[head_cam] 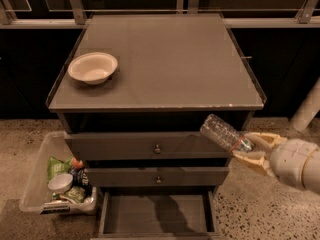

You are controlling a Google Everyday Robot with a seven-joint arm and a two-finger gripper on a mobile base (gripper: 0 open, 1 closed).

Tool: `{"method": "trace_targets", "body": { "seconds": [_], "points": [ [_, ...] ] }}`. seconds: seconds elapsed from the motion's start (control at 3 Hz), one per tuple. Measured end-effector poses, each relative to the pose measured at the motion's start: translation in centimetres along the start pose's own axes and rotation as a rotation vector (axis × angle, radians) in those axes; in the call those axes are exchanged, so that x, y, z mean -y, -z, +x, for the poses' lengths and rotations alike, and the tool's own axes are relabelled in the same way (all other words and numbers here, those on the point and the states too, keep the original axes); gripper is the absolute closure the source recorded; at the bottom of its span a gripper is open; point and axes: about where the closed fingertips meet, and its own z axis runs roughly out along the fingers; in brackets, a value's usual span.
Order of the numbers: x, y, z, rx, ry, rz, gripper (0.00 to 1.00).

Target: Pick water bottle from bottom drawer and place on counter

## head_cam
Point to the grey bottom drawer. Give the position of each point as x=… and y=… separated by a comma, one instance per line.
x=164, y=213

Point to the grey middle drawer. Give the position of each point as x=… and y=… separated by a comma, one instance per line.
x=157, y=176

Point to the clear plastic water bottle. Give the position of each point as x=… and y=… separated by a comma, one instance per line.
x=224, y=135

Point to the green snack packet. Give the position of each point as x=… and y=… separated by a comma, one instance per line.
x=75, y=195

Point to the grey top drawer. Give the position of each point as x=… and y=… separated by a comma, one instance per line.
x=142, y=146

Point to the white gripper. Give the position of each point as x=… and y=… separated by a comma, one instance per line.
x=290, y=161

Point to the dark blue snack bag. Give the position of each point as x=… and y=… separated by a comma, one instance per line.
x=80, y=179

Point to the metal window frame rail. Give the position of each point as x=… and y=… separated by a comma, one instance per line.
x=236, y=13

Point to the green snack bag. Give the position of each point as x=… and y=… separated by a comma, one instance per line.
x=56, y=167

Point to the clear plastic storage bin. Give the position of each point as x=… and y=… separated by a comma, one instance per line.
x=36, y=197

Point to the grey drawer cabinet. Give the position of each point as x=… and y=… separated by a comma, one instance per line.
x=173, y=71

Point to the small white bowl in bin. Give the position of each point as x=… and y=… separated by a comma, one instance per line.
x=61, y=183

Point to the white bowl on counter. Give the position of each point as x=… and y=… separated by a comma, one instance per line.
x=92, y=68

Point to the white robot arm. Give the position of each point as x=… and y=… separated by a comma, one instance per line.
x=293, y=162

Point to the grey drawer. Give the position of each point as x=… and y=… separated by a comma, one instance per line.
x=157, y=176
x=142, y=146
x=164, y=213

